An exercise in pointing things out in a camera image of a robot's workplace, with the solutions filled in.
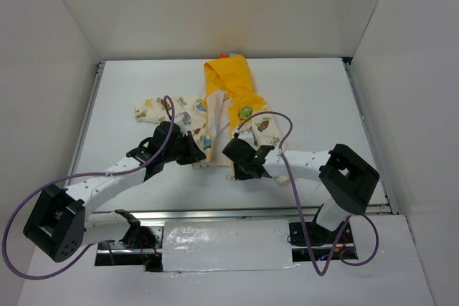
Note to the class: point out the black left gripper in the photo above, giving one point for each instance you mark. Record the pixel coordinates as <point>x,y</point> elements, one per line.
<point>190,146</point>

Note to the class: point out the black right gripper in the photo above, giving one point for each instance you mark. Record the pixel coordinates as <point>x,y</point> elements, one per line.
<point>234,149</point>

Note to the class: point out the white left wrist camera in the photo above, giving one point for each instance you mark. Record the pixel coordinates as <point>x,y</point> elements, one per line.
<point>183,118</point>

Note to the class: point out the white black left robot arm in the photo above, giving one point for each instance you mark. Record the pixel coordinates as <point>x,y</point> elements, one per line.
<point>64,219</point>

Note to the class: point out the cream yellow dinosaur kids jacket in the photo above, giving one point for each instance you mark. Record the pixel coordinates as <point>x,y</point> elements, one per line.
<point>229,100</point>

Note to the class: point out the aluminium front table rail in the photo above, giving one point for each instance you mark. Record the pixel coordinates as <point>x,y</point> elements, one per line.
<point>232,214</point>

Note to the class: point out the aluminium right side rail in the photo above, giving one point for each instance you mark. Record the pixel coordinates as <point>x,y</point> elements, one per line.
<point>365,119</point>

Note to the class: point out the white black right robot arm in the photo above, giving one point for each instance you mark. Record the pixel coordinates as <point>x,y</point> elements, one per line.
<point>348,178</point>

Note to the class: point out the white glossy cover plate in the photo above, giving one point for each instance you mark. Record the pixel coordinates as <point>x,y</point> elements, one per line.
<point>241,245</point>

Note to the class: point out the aluminium left side rail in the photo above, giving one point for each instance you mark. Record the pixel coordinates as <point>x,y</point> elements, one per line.
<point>86,118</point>

